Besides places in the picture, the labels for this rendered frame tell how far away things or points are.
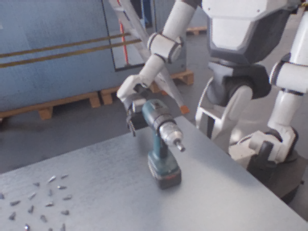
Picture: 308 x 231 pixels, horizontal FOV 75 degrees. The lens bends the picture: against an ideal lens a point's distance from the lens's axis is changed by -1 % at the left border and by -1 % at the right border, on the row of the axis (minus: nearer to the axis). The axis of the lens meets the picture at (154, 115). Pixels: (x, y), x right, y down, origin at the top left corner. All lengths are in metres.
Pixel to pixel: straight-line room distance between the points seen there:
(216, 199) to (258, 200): 0.10
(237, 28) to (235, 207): 0.53
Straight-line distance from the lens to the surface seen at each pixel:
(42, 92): 2.62
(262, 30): 0.75
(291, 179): 1.40
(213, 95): 0.85
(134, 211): 0.58
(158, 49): 0.89
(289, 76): 0.75
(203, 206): 0.58
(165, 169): 0.57
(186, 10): 0.91
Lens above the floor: 1.12
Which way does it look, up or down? 31 degrees down
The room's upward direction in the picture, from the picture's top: 6 degrees counter-clockwise
